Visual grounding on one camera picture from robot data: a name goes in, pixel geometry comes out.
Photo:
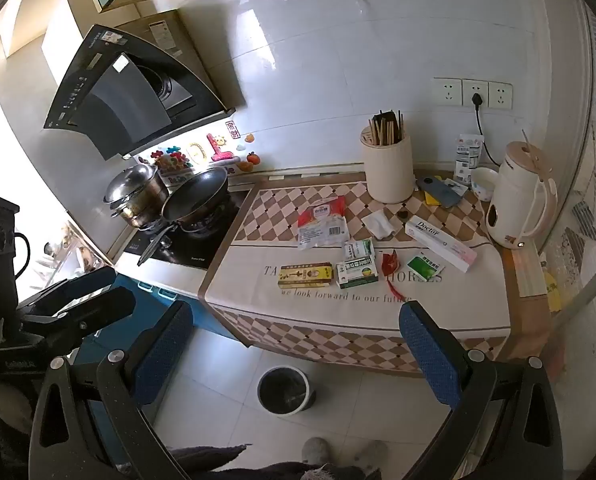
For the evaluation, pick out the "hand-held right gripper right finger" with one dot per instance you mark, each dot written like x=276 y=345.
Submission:
x=427 y=355

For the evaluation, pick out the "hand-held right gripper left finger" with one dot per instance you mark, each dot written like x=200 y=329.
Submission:
x=160 y=355

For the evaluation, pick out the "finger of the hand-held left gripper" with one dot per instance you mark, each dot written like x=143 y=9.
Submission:
x=78 y=282
x=98 y=307

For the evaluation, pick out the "green white sachet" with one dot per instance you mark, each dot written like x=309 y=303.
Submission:
x=422 y=269

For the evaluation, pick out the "red wrapper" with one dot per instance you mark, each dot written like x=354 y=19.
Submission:
x=388 y=262

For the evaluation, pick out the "green white medicine box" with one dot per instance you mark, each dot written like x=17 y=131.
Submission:
x=358 y=250
x=357 y=274

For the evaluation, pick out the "long white box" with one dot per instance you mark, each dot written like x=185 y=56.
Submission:
x=440 y=245

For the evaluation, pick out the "white round trash bin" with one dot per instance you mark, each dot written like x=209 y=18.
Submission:
x=305 y=400

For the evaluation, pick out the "blue base cabinet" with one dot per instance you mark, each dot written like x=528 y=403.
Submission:
x=208 y=317

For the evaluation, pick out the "steel pot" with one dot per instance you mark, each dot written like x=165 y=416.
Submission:
x=145 y=207

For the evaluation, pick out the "black glass gas stove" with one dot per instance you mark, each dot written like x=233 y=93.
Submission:
x=200 y=254

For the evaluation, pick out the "steel pot lid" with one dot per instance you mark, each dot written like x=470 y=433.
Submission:
x=130 y=182

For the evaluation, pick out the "person's right grey slipper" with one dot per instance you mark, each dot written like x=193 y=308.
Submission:
x=371 y=454

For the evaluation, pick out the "person's grey slipper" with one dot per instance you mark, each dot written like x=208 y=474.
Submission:
x=315 y=450
x=371 y=454

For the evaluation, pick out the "person's dark fleece pants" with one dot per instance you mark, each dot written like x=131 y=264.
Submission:
x=213 y=462

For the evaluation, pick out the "crumpled white tissue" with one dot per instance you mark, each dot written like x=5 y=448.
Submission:
x=378 y=225

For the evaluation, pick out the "dark frying pan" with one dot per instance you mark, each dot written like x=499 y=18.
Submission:
x=193 y=197

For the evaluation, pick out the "yellow gold box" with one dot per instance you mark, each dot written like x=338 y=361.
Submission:
x=305 y=276

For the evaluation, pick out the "person's left grey slipper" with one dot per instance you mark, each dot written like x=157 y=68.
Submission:
x=315 y=450

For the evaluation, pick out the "yellow paper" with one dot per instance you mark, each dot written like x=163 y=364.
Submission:
x=431 y=199

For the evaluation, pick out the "blue-grey phone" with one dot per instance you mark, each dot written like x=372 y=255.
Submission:
x=442 y=192

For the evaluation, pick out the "red white plastic snack bag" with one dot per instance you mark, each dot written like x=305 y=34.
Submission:
x=323 y=225

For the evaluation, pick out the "white bowl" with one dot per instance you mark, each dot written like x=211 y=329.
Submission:
x=483 y=185

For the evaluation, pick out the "cream electric kettle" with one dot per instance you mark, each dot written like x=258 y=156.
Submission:
x=515 y=195

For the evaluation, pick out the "cream chopstick holder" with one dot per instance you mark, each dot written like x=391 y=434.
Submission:
x=387 y=175

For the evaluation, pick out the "black range hood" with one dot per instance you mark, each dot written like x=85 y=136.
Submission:
x=123 y=95

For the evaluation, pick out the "white printed pouch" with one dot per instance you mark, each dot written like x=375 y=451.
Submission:
x=466 y=157

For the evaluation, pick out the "bundle of chopsticks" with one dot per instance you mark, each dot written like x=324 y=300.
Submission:
x=383 y=127

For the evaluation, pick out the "patterned glass door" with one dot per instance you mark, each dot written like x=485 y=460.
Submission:
x=592 y=170

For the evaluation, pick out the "group of colourful wall stickers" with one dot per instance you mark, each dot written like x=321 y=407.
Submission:
x=218 y=149

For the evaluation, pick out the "white wall outlet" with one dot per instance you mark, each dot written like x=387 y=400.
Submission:
x=475 y=87
x=446 y=92
x=500 y=95

